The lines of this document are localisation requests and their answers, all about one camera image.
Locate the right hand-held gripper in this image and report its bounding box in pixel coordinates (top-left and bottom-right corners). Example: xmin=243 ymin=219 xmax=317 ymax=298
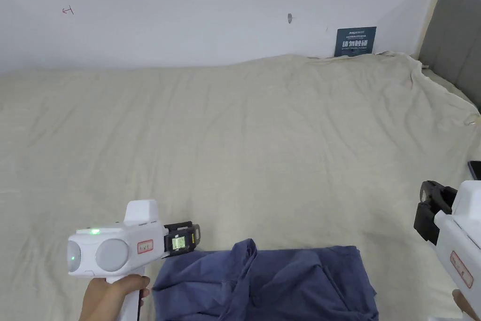
xmin=413 ymin=180 xmax=481 ymax=315

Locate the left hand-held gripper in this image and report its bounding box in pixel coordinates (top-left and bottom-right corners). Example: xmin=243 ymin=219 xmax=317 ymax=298
xmin=67 ymin=199 xmax=201 ymax=321

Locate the person's left hand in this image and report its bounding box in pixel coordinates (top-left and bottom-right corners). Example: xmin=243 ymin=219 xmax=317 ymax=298
xmin=82 ymin=275 xmax=151 ymax=321

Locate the person's right hand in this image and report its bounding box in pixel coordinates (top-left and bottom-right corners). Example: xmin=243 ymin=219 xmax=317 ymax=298
xmin=452 ymin=289 xmax=481 ymax=319

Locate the dark blue shirt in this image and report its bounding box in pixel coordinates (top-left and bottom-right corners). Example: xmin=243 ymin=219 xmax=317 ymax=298
xmin=152 ymin=238 xmax=380 ymax=321

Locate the bed with beige sheet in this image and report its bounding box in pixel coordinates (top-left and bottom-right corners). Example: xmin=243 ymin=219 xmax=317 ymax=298
xmin=0 ymin=51 xmax=481 ymax=321

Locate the grey padded headboard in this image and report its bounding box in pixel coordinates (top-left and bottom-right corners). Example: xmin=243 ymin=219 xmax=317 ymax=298
xmin=416 ymin=0 xmax=481 ymax=113

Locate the dark blue sign card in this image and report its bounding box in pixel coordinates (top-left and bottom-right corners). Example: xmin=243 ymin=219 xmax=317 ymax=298
xmin=334 ymin=26 xmax=378 ymax=58

